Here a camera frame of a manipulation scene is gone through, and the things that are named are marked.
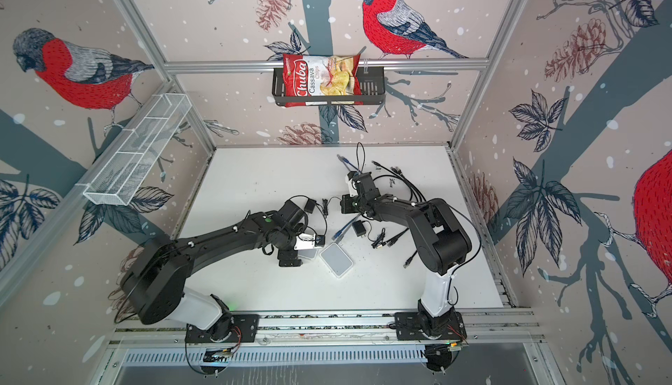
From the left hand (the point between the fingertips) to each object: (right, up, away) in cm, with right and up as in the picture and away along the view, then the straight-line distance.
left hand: (300, 245), depth 86 cm
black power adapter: (+20, +4, +7) cm, 22 cm away
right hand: (+13, +11, +11) cm, 20 cm away
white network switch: (+3, +3, -10) cm, 11 cm away
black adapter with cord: (+2, +12, +12) cm, 17 cm away
